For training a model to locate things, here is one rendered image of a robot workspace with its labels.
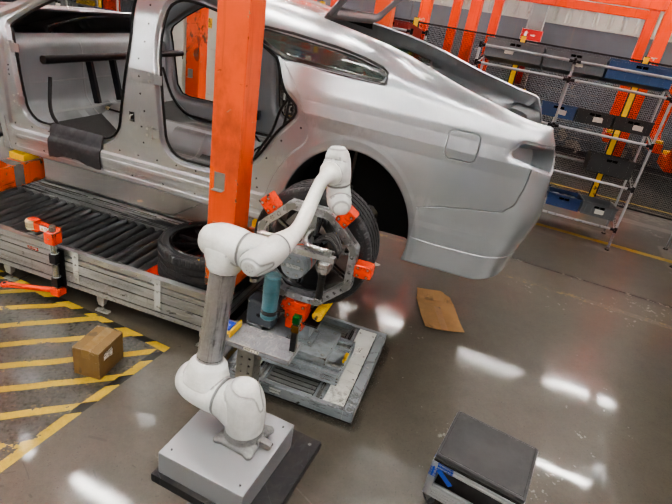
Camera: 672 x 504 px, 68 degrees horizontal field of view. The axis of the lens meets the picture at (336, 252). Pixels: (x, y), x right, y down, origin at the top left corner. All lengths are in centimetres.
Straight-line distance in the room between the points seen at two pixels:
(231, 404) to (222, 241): 61
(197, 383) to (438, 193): 158
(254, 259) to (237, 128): 94
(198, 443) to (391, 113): 183
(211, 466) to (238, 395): 29
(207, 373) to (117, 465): 81
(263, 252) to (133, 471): 132
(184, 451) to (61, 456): 78
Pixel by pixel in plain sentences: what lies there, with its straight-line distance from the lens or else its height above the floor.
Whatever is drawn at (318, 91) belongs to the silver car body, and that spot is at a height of 158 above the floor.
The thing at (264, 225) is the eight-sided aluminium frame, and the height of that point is 96.
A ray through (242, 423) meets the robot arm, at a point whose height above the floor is 57.
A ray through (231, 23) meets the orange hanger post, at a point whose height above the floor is 187.
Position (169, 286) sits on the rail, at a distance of 317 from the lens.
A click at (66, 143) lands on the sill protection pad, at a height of 90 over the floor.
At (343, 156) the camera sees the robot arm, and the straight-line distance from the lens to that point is 209.
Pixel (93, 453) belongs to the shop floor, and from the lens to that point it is 274.
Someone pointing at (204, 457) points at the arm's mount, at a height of 41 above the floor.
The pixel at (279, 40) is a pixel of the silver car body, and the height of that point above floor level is 180.
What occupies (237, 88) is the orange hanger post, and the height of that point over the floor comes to 160.
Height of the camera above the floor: 201
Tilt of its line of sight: 26 degrees down
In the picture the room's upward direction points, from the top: 10 degrees clockwise
